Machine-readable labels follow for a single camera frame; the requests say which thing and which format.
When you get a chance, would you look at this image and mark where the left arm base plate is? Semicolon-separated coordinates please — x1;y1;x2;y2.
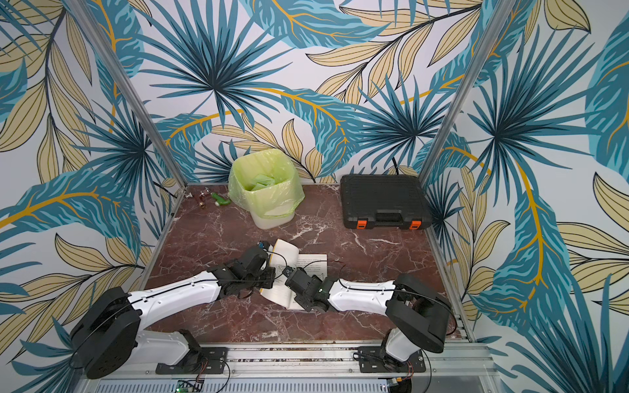
156;347;229;375

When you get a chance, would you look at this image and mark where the aluminium frame post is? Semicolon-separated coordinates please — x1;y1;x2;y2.
418;0;515;188
67;0;188;189

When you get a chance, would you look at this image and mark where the aluminium front rail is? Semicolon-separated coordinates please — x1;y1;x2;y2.
75;341;505;392

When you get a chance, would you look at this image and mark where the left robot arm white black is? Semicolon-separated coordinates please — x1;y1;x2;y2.
70;242;275;379

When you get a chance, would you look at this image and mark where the white bin green bag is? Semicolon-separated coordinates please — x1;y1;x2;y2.
228;149;305;229

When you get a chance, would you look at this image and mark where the yellow cover book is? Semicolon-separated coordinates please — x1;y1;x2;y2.
260;239;328;311

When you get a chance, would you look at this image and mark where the right aluminium frame post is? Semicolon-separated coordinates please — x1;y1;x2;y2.
418;0;515;188

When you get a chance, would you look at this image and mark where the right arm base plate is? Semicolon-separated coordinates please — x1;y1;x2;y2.
352;346;426;374

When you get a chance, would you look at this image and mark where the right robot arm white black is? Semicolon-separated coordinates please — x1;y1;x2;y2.
283;267;454;365

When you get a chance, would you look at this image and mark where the left aluminium frame post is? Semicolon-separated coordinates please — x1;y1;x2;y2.
67;0;188;189

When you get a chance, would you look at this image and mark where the green small bottle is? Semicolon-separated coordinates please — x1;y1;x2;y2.
211;193;231;206

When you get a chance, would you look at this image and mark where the black plastic tool case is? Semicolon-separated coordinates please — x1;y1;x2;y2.
340;175;432;230

